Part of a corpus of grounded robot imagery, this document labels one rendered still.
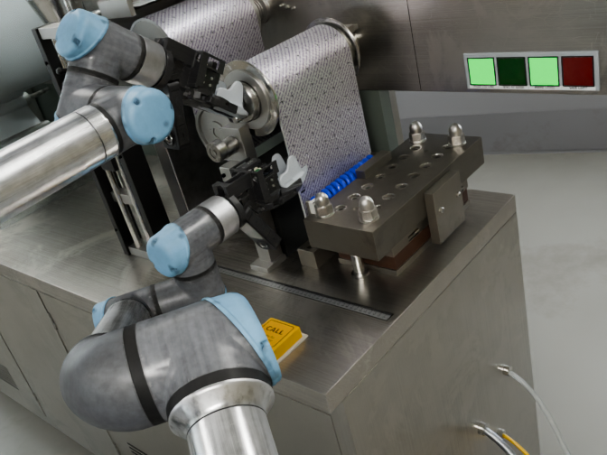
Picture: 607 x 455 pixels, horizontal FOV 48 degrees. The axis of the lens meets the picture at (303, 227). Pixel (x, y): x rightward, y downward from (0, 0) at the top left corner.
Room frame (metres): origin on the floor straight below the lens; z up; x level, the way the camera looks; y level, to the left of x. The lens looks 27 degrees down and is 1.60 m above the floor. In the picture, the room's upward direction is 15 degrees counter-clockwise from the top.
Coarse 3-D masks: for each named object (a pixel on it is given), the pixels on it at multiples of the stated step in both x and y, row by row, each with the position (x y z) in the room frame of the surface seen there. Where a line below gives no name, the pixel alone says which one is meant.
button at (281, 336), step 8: (272, 320) 0.99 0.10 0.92; (280, 320) 0.98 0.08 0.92; (264, 328) 0.97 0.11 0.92; (272, 328) 0.97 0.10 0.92; (280, 328) 0.96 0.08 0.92; (288, 328) 0.96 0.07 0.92; (296, 328) 0.95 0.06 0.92; (272, 336) 0.94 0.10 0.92; (280, 336) 0.94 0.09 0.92; (288, 336) 0.93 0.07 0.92; (296, 336) 0.94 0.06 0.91; (272, 344) 0.92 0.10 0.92; (280, 344) 0.92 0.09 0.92; (288, 344) 0.93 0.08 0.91; (280, 352) 0.91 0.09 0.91
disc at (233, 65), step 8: (232, 64) 1.24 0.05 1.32; (240, 64) 1.22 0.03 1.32; (248, 64) 1.21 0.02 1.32; (224, 72) 1.26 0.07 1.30; (256, 72) 1.20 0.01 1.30; (264, 80) 1.19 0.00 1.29; (272, 88) 1.18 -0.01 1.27; (272, 96) 1.18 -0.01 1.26; (272, 104) 1.18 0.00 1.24; (272, 112) 1.19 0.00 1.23; (272, 120) 1.19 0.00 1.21; (264, 128) 1.21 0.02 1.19; (272, 128) 1.20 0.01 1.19
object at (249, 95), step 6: (246, 84) 1.21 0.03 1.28; (246, 90) 1.20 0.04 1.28; (252, 90) 1.20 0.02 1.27; (246, 96) 1.20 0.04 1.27; (252, 96) 1.19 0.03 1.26; (246, 102) 1.20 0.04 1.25; (252, 102) 1.19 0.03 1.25; (258, 102) 1.20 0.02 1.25; (246, 108) 1.21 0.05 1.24; (252, 108) 1.19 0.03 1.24; (258, 108) 1.20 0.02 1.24; (252, 114) 1.20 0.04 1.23; (258, 114) 1.20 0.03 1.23; (246, 120) 1.21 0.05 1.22
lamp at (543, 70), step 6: (534, 60) 1.15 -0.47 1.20; (540, 60) 1.14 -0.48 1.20; (546, 60) 1.14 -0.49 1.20; (552, 60) 1.13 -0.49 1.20; (534, 66) 1.15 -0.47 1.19; (540, 66) 1.14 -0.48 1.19; (546, 66) 1.14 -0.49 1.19; (552, 66) 1.13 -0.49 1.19; (534, 72) 1.15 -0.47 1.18; (540, 72) 1.14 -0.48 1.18; (546, 72) 1.14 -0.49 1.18; (552, 72) 1.13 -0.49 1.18; (534, 78) 1.15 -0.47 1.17; (540, 78) 1.15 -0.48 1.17; (546, 78) 1.14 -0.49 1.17; (552, 78) 1.13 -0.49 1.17; (534, 84) 1.15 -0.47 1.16; (540, 84) 1.15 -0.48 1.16; (546, 84) 1.14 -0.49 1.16; (552, 84) 1.13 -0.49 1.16
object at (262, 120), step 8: (232, 72) 1.23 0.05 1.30; (240, 72) 1.22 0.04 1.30; (248, 72) 1.21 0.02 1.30; (224, 80) 1.26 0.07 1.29; (232, 80) 1.24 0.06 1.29; (248, 80) 1.21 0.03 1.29; (256, 80) 1.19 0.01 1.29; (256, 88) 1.20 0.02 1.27; (264, 88) 1.19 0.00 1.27; (264, 96) 1.19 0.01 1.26; (264, 104) 1.19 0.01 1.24; (264, 112) 1.19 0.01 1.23; (256, 120) 1.21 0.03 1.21; (264, 120) 1.20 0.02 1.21; (256, 128) 1.22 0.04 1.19
